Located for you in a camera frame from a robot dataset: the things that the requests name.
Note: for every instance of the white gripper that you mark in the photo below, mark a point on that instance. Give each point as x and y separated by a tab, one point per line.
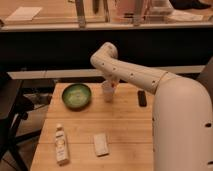
114	80

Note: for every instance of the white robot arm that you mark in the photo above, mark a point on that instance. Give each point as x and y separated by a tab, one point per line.
182	114

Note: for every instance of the white ceramic cup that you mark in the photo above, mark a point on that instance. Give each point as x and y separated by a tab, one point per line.
107	91

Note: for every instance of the green ceramic bowl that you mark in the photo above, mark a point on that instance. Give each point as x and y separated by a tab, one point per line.
76	96

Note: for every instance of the white sponge block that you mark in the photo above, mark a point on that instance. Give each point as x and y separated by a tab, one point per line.
100	144

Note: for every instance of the white lotion bottle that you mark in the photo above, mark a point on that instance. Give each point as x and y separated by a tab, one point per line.
61	148

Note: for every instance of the black chair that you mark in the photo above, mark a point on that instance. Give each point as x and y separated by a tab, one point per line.
14	107

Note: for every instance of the white paper sheet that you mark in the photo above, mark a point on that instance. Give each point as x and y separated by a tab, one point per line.
24	14

